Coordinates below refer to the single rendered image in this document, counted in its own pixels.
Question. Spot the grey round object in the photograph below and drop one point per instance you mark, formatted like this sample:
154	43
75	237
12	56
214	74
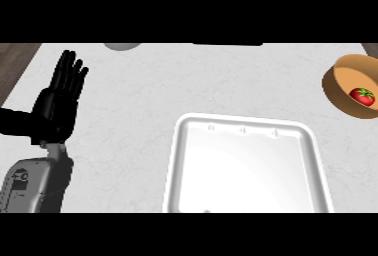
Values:
123	46

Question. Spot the red tomato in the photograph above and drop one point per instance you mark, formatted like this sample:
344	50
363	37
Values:
362	96

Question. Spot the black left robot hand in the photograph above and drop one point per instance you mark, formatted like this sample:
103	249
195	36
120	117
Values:
58	103

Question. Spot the white plastic tray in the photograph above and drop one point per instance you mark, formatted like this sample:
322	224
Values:
245	166

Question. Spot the orange round pot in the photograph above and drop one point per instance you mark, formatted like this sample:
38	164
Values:
350	87

